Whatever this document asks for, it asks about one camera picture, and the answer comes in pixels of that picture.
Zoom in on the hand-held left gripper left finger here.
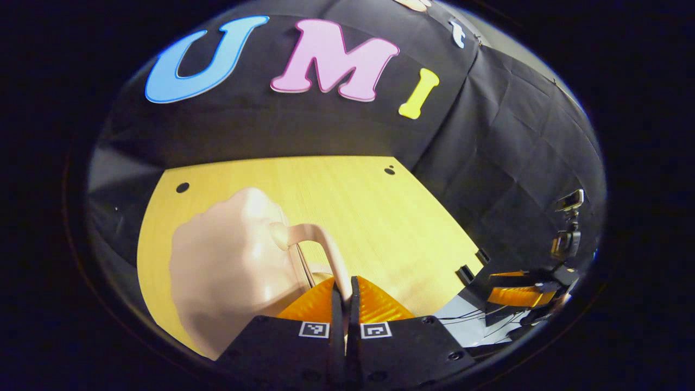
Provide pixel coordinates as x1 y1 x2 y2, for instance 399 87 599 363
216 276 346 391

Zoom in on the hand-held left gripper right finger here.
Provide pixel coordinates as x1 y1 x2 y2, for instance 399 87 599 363
347 275 476 391

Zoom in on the black cable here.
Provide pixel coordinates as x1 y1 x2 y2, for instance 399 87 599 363
441 307 517 334

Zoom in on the pink suitcase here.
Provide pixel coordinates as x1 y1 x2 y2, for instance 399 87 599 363
169 187 353 360

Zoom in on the black camera on stand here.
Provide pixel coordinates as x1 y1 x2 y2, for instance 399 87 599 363
551 189 586 262

